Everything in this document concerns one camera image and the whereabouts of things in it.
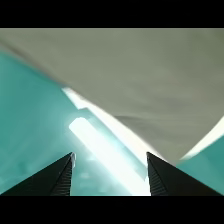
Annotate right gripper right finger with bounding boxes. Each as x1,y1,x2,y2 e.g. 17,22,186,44
146,151,223,197

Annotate grey shirt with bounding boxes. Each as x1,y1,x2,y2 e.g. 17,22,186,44
0,28,224,167

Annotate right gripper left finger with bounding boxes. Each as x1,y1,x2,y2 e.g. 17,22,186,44
0,151,77,197

